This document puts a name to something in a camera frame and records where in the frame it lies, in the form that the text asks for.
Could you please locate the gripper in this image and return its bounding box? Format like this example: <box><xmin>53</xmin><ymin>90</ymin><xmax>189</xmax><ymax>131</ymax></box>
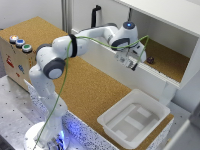
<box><xmin>114</xmin><ymin>49</ymin><xmax>140</xmax><ymax>72</ymax></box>

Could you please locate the purple block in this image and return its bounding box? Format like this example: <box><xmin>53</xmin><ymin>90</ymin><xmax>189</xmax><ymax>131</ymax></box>
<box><xmin>147</xmin><ymin>56</ymin><xmax>155</xmax><ymax>65</ymax></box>

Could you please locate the white cabinet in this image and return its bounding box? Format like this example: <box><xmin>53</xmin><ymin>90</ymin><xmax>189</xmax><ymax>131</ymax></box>
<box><xmin>70</xmin><ymin>0</ymin><xmax>200</xmax><ymax>107</ymax></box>

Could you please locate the white plastic box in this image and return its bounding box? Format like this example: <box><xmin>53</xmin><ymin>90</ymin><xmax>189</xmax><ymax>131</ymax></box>
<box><xmin>96</xmin><ymin>88</ymin><xmax>171</xmax><ymax>150</ymax></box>

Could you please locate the green button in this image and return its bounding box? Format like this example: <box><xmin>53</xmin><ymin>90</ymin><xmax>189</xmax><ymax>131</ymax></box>
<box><xmin>21</xmin><ymin>43</ymin><xmax>34</xmax><ymax>54</ymax></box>

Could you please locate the wooden drawer box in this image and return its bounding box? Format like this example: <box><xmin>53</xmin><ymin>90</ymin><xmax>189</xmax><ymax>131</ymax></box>
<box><xmin>0</xmin><ymin>16</ymin><xmax>68</xmax><ymax>92</ymax></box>

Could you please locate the blue button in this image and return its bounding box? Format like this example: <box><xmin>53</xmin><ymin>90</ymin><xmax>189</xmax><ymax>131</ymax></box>
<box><xmin>15</xmin><ymin>38</ymin><xmax>26</xmax><ymax>49</ymax></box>

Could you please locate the red button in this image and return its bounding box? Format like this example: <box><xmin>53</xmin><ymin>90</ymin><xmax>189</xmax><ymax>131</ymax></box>
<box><xmin>8</xmin><ymin>34</ymin><xmax>19</xmax><ymax>44</ymax></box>

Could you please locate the black door handle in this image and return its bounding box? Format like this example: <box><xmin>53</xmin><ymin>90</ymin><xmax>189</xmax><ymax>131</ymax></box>
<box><xmin>90</xmin><ymin>4</ymin><xmax>102</xmax><ymax>30</ymax></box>

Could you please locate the green cable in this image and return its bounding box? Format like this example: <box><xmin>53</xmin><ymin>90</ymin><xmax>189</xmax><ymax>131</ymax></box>
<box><xmin>32</xmin><ymin>34</ymin><xmax>150</xmax><ymax>150</ymax></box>

